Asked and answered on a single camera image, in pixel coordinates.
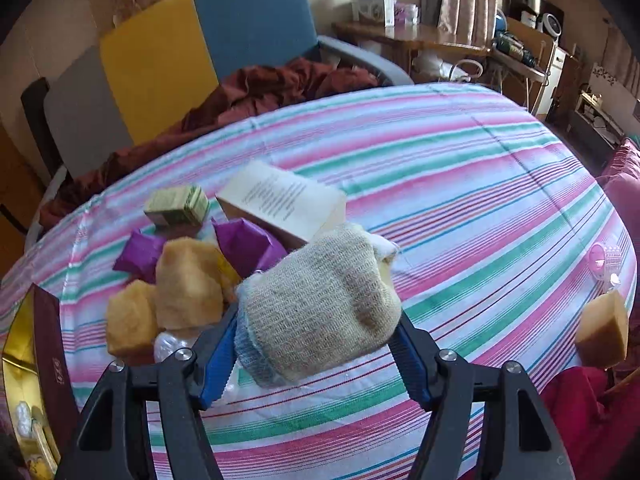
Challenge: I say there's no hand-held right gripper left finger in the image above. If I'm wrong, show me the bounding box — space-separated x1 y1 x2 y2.
55 302 241 480

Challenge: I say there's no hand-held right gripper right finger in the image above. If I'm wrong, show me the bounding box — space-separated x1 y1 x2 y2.
387 310 576 480

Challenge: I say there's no beige knitted sock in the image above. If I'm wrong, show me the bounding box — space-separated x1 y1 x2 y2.
234 222 403 388

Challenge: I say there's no purple foil packet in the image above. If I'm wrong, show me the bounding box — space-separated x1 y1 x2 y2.
114 229 168 283
212 218 288 278

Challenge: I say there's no dark red gold-lined box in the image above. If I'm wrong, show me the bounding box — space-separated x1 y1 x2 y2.
0 284 81 480

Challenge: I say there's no clear plastic wrapper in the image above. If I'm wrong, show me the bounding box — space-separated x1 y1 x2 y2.
152 327 201 366

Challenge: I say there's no large yellow sponge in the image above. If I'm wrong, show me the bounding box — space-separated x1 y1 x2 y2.
156 239 226 331

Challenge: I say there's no white cloth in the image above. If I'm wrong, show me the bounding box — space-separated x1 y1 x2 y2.
370 237 401 273

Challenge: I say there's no small olive green box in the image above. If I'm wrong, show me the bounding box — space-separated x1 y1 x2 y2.
144 185 211 228

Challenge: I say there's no striped bedsheet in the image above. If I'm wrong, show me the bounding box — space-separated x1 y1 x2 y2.
0 82 640 480

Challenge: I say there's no cream printed cardboard box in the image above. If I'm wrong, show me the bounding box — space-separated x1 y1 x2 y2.
215 160 347 246

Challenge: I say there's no magenta cloth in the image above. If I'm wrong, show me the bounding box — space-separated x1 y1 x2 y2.
542 365 640 480

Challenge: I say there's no dark red blanket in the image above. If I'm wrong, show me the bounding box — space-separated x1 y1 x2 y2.
39 57 381 233

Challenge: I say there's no pink pillow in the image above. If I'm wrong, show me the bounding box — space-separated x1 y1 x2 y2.
597 137 640 211

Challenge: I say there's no white plastic bag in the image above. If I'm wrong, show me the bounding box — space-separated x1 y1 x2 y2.
412 55 483 83

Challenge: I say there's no blue yellow grey armchair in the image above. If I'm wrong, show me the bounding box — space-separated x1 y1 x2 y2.
20 0 416 181

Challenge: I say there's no wooden desk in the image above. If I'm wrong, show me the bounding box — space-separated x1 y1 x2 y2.
332 20 493 81

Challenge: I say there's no cluttered shelf rack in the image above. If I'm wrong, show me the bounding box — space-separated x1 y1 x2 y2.
492 0 568 111

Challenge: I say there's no white carton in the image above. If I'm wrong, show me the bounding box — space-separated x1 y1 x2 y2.
352 0 393 26

